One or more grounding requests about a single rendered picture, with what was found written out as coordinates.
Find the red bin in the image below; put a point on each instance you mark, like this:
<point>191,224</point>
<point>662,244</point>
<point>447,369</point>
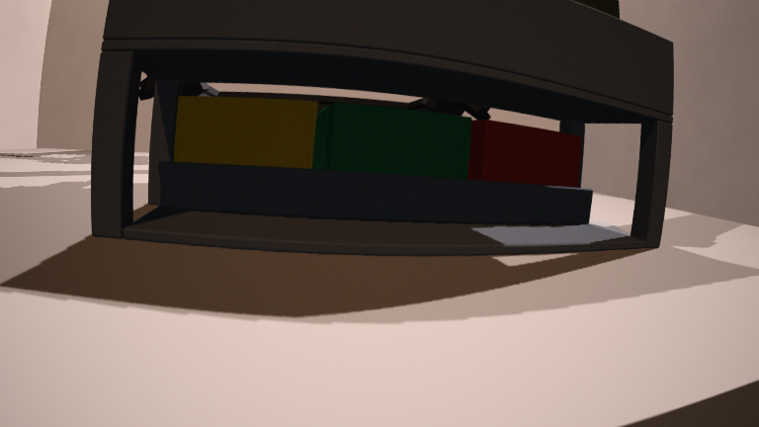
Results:
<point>514,153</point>

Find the dark grey shelf rack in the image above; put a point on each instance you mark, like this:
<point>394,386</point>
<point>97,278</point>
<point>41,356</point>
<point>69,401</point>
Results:
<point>555,59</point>

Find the green open bin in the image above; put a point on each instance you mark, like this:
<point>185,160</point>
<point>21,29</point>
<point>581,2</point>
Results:
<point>365,138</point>

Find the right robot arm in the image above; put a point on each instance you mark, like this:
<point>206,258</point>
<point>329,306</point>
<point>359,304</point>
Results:
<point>145,80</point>

